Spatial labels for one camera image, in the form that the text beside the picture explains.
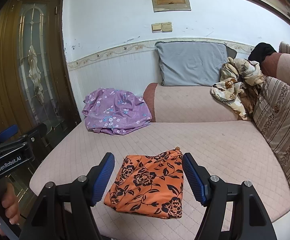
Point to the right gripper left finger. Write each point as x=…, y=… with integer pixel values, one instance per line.
x=64, y=211

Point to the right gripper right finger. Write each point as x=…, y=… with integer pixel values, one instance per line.
x=233, y=211

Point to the orange black floral garment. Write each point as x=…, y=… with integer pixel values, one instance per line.
x=149, y=185

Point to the person's left hand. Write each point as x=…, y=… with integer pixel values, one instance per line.
x=10, y=203

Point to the pink quilted sofa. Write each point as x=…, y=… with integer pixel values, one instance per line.
x=232, y=149

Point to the wooden glass door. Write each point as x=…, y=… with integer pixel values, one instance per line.
x=34, y=82

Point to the striped brown cushion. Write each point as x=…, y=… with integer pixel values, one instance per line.
x=271, y=115

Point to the purple floral garment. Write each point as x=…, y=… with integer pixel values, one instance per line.
x=112, y=111

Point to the cream floral cloth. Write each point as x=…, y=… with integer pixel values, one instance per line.
x=240, y=83

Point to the grey pillow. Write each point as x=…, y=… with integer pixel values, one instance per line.
x=184, y=63

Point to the black cloth on armrest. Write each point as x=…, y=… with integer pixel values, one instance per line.
x=260, y=52

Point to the beige wall switches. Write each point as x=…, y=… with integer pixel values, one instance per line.
x=165, y=27

